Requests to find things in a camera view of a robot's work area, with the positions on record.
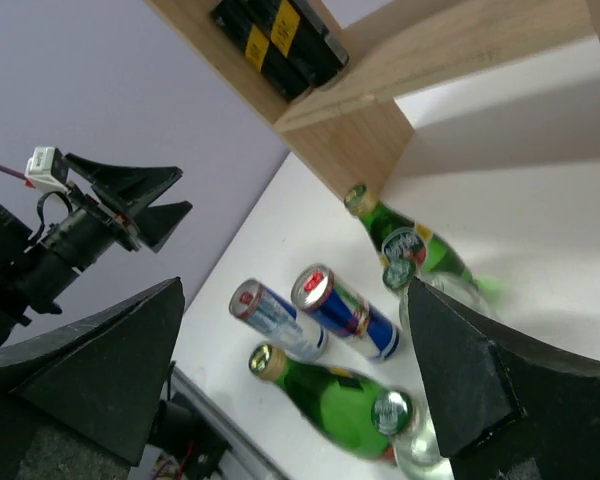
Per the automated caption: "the black yellow can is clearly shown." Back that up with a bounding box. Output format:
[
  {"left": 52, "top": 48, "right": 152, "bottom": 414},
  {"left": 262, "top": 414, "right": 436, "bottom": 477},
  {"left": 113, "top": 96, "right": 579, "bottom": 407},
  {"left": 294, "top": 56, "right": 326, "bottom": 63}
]
[
  {"left": 248, "top": 0, "right": 349, "bottom": 89},
  {"left": 210, "top": 0, "right": 310, "bottom": 102}
]

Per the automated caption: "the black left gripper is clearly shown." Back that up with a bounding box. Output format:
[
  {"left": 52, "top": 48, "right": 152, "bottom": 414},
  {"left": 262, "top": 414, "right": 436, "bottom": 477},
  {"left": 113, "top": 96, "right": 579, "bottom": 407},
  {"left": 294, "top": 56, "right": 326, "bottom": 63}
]
[{"left": 34, "top": 153, "right": 192, "bottom": 270}]

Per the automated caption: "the blue silver can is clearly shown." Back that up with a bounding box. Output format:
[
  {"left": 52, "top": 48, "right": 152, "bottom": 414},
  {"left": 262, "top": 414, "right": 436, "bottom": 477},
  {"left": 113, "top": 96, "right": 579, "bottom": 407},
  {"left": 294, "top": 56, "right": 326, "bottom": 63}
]
[
  {"left": 228, "top": 278, "right": 328, "bottom": 361},
  {"left": 290, "top": 263, "right": 401, "bottom": 362}
]

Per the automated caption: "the clear glass bottle green cap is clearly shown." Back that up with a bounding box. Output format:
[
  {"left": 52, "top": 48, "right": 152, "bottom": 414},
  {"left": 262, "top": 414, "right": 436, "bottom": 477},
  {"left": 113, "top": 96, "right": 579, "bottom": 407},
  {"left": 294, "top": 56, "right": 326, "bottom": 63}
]
[{"left": 371, "top": 278, "right": 494, "bottom": 479}]

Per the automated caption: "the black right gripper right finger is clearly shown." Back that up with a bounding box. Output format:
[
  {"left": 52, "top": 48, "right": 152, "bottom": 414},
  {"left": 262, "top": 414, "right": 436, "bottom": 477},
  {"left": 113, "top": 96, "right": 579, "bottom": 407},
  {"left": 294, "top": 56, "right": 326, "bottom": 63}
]
[{"left": 407, "top": 279, "right": 600, "bottom": 479}]

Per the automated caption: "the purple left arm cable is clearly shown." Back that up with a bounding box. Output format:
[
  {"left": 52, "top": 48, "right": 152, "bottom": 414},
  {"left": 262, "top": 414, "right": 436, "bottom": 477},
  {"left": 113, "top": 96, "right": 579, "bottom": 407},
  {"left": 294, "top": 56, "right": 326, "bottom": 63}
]
[{"left": 0, "top": 155, "right": 31, "bottom": 182}]

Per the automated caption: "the wooden two-tier shelf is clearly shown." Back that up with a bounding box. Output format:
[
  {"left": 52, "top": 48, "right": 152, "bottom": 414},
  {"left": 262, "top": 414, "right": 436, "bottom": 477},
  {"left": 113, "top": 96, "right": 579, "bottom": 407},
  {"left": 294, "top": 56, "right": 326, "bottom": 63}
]
[{"left": 151, "top": 0, "right": 600, "bottom": 196}]

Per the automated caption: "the black yellow can right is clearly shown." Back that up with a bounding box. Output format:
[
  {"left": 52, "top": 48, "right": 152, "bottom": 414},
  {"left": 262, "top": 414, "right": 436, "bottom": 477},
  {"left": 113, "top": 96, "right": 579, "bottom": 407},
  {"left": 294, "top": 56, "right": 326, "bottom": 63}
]
[{"left": 248, "top": 0, "right": 349, "bottom": 89}]

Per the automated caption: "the black yellow can left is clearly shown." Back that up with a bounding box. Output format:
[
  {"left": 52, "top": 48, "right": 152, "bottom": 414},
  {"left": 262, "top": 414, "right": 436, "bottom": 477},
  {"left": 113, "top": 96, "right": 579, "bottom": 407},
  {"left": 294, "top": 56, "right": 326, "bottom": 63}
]
[{"left": 210, "top": 0, "right": 310, "bottom": 102}]

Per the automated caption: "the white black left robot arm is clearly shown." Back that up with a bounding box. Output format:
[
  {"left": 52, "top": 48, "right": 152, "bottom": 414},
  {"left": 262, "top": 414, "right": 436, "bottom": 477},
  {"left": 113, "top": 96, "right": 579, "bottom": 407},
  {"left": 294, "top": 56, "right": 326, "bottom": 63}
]
[{"left": 0, "top": 147, "right": 192, "bottom": 346}]

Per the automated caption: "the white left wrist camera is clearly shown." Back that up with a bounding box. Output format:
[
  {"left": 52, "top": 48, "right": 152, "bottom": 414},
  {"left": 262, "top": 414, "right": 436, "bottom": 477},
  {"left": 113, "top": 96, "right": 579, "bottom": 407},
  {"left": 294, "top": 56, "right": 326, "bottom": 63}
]
[{"left": 24, "top": 147, "right": 69, "bottom": 193}]

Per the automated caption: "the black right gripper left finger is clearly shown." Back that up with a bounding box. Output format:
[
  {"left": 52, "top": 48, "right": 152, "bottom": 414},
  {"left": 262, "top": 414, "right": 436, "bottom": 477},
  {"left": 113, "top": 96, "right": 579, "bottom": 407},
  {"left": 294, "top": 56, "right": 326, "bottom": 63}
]
[{"left": 0, "top": 278, "right": 184, "bottom": 479}]

